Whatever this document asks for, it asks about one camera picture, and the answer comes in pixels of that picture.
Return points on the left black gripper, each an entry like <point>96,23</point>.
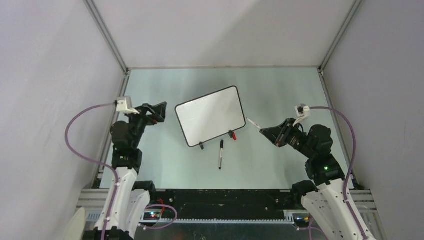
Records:
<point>152,119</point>

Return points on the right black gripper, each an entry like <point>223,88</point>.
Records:
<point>278,134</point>

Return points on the red whiteboard marker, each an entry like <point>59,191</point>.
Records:
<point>254,123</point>

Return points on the white board black frame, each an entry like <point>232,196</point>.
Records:
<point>211,116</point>

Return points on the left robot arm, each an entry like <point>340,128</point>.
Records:
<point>127,197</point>

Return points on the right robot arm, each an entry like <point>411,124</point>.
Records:
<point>323,195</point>

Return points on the black whiteboard marker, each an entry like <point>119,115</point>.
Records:
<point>221,154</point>

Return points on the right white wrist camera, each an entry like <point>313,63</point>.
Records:
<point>303,112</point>

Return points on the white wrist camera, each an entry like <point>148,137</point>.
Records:
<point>124,105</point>
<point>303,112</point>

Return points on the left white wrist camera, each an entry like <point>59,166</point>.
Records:
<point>124,105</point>

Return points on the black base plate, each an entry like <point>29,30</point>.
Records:
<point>234,204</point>

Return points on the aluminium frame rail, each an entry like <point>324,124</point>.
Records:
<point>106,34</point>

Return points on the grey cable duct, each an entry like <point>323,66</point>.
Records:
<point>147,220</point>

